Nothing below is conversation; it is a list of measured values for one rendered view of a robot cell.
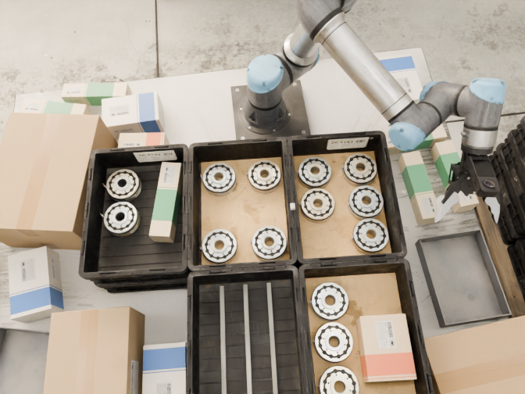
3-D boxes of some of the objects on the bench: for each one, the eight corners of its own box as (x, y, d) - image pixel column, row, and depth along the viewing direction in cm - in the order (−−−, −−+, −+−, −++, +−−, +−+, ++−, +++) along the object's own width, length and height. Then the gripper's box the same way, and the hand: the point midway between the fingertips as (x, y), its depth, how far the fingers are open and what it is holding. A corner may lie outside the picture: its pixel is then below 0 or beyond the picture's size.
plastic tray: (414, 242, 148) (419, 238, 143) (474, 233, 149) (480, 228, 144) (440, 327, 137) (445, 325, 133) (504, 316, 138) (512, 314, 133)
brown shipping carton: (501, 322, 137) (528, 314, 123) (534, 400, 129) (567, 402, 114) (406, 345, 136) (422, 338, 121) (432, 425, 127) (452, 429, 113)
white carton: (162, 105, 172) (156, 91, 164) (164, 132, 168) (158, 119, 159) (110, 112, 172) (101, 98, 164) (110, 140, 167) (101, 127, 159)
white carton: (373, 73, 175) (378, 57, 167) (404, 69, 175) (410, 53, 167) (386, 116, 167) (391, 102, 159) (418, 112, 167) (425, 98, 159)
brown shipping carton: (142, 421, 130) (125, 425, 115) (66, 428, 130) (38, 432, 116) (144, 314, 142) (129, 306, 127) (74, 320, 142) (51, 313, 127)
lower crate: (116, 181, 161) (103, 166, 150) (200, 175, 160) (194, 159, 149) (106, 295, 145) (92, 287, 134) (200, 288, 145) (194, 280, 134)
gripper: (508, 140, 113) (494, 213, 121) (429, 139, 114) (419, 212, 121) (526, 149, 105) (508, 227, 113) (441, 149, 106) (428, 226, 113)
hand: (466, 224), depth 114 cm, fingers open, 14 cm apart
